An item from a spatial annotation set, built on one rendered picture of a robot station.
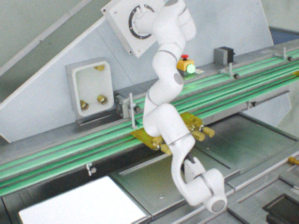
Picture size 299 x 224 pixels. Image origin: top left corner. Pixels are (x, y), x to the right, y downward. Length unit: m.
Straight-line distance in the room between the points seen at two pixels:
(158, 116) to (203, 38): 0.92
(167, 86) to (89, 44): 0.55
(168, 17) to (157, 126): 0.39
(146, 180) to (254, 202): 0.46
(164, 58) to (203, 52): 0.79
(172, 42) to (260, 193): 0.72
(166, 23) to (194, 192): 0.57
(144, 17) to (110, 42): 0.21
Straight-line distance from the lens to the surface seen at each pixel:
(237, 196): 1.43
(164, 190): 1.41
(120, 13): 1.50
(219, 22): 1.98
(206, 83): 1.72
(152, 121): 1.10
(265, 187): 1.52
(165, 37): 1.21
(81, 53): 1.53
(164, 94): 1.14
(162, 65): 1.13
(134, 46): 1.56
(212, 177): 1.09
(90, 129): 1.52
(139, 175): 1.50
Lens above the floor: 2.14
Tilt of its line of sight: 50 degrees down
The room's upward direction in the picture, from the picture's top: 121 degrees clockwise
